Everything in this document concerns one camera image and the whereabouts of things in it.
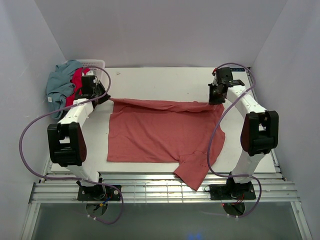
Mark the salmon pink t-shirt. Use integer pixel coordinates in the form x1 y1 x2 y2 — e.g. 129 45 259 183
107 98 226 191

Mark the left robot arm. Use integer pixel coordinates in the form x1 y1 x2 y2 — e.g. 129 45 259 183
47 71 110 200

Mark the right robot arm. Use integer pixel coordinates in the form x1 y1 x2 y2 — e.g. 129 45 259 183
208 67 279 201

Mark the magenta red t-shirt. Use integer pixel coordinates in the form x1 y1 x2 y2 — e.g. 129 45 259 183
65 67 90 107

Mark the white plastic laundry basket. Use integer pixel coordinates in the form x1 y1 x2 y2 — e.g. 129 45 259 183
77 59 106 80

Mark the blue label sticker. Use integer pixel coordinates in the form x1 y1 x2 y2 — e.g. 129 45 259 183
230 67 247 72

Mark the grey-blue t-shirt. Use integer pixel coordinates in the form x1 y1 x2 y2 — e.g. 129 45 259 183
46 60 83 120

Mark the white wrist camera, left arm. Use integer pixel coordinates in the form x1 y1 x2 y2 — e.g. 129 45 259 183
82 68 96 76

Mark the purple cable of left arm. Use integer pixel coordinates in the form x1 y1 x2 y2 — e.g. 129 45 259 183
19 66 125 225

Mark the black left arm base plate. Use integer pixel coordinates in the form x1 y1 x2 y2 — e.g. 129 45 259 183
77 185 122 202

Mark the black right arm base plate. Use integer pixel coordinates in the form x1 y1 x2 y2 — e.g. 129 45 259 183
203 184 256 200

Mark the aluminium rail frame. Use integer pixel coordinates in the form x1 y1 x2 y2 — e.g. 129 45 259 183
22 151 313 240

